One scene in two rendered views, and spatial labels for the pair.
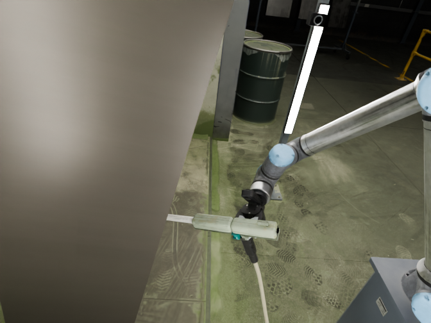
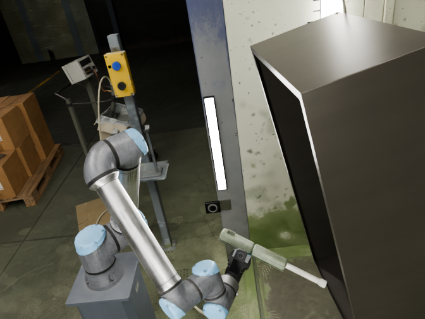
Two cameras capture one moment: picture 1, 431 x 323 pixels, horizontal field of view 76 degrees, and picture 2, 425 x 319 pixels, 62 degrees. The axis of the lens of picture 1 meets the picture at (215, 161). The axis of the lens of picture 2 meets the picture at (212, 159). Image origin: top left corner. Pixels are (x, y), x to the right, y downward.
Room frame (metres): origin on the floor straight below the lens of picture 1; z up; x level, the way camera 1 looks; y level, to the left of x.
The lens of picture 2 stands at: (1.81, -0.03, 1.93)
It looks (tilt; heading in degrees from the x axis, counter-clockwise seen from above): 29 degrees down; 189
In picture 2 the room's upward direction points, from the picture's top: 9 degrees counter-clockwise
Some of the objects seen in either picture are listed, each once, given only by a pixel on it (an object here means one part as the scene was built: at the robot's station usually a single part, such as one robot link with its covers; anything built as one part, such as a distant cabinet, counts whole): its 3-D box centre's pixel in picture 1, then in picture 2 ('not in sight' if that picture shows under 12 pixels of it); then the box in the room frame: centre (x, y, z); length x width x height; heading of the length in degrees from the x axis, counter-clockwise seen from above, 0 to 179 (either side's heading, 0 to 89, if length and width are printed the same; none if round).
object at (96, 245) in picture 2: not in sight; (95, 247); (0.59, -0.83, 0.83); 0.17 x 0.15 x 0.18; 137
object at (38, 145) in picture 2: not in sight; (33, 140); (-1.92, -2.75, 0.33); 0.38 x 0.29 x 0.36; 11
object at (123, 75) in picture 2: not in sight; (120, 74); (-0.23, -0.80, 1.42); 0.12 x 0.06 x 0.26; 94
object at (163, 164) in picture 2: not in sight; (143, 172); (-0.15, -0.79, 0.78); 0.31 x 0.23 x 0.01; 94
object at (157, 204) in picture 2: not in sight; (145, 157); (-0.29, -0.81, 0.82); 0.06 x 0.06 x 1.64; 4
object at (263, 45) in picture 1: (267, 46); not in sight; (3.38, -0.42, 0.86); 0.54 x 0.54 x 0.01
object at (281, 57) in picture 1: (260, 82); not in sight; (3.37, -0.42, 0.44); 0.59 x 0.58 x 0.89; 19
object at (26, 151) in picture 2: not in sight; (18, 156); (-1.51, -2.73, 0.33); 0.38 x 0.29 x 0.36; 14
